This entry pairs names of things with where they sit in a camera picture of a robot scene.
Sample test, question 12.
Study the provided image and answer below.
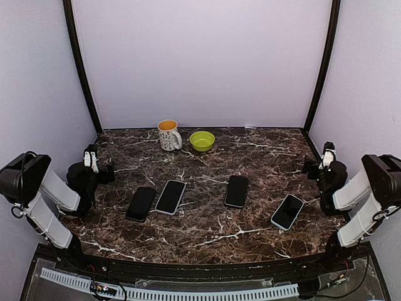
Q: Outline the light blue phone case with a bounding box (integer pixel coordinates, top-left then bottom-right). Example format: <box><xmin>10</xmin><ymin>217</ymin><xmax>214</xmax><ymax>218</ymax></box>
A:
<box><xmin>270</xmin><ymin>193</ymin><xmax>305</xmax><ymax>232</ymax></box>

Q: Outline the black phone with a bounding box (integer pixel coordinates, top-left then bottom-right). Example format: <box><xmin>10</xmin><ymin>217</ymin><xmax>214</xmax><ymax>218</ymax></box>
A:
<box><xmin>271</xmin><ymin>194</ymin><xmax>304</xmax><ymax>229</ymax></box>
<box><xmin>125</xmin><ymin>187</ymin><xmax>156</xmax><ymax>223</ymax></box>

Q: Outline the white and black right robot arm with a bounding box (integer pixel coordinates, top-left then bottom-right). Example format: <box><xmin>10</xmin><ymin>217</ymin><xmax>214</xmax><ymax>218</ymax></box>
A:
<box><xmin>301</xmin><ymin>150</ymin><xmax>400</xmax><ymax>272</ymax></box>

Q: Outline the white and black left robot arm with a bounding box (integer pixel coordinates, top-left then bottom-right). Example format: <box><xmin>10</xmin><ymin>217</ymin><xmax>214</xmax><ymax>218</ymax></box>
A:
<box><xmin>1</xmin><ymin>150</ymin><xmax>115</xmax><ymax>273</ymax></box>

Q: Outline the black phone in black case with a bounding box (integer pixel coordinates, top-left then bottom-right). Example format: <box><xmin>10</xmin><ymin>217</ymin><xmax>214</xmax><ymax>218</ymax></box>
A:
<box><xmin>125</xmin><ymin>187</ymin><xmax>156</xmax><ymax>223</ymax></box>

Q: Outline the phone in lavender case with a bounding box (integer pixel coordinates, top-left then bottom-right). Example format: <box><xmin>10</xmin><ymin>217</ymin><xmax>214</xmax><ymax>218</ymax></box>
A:
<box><xmin>155</xmin><ymin>180</ymin><xmax>186</xmax><ymax>216</ymax></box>

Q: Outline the phone in dark green case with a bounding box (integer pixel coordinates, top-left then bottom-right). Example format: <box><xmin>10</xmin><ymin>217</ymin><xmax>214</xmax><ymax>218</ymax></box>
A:
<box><xmin>224</xmin><ymin>176</ymin><xmax>249</xmax><ymax>209</ymax></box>

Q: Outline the white patterned mug orange inside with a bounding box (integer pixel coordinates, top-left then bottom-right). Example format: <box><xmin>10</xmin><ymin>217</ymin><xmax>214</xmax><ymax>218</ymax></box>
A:
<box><xmin>157</xmin><ymin>120</ymin><xmax>182</xmax><ymax>151</ymax></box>

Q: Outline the lime green plastic bowl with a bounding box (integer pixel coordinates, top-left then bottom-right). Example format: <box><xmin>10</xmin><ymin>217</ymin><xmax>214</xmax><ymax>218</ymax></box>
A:
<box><xmin>189</xmin><ymin>131</ymin><xmax>216</xmax><ymax>152</ymax></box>

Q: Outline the small green circuit board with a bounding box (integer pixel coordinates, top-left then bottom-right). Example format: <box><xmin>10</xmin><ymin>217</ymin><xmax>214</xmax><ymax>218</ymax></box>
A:
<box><xmin>90</xmin><ymin>282</ymin><xmax>117</xmax><ymax>297</ymax></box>

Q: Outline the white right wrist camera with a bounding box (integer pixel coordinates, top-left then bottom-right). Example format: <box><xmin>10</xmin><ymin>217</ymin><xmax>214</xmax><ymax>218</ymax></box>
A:
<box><xmin>319</xmin><ymin>142</ymin><xmax>336</xmax><ymax>169</ymax></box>

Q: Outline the black front table rail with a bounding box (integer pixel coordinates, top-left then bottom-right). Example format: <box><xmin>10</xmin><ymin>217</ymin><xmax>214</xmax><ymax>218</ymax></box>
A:
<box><xmin>31</xmin><ymin>241</ymin><xmax>373</xmax><ymax>285</ymax></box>

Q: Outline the black right corner post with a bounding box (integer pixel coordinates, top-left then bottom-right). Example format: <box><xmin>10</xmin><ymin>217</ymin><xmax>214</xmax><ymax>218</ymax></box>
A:
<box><xmin>303</xmin><ymin>0</ymin><xmax>341</xmax><ymax>135</ymax></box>

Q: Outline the black corner post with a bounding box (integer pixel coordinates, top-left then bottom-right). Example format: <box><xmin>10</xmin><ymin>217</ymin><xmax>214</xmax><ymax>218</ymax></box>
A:
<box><xmin>63</xmin><ymin>0</ymin><xmax>103</xmax><ymax>135</ymax></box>
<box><xmin>303</xmin><ymin>0</ymin><xmax>341</xmax><ymax>135</ymax></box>

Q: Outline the white slotted cable duct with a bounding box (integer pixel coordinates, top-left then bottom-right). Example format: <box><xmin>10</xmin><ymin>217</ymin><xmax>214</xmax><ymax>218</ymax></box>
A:
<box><xmin>39</xmin><ymin>268</ymin><xmax>299</xmax><ymax>300</ymax></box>

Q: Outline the black left corner post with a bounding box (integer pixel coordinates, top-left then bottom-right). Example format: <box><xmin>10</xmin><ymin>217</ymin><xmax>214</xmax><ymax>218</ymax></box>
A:
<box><xmin>63</xmin><ymin>0</ymin><xmax>103</xmax><ymax>135</ymax></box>

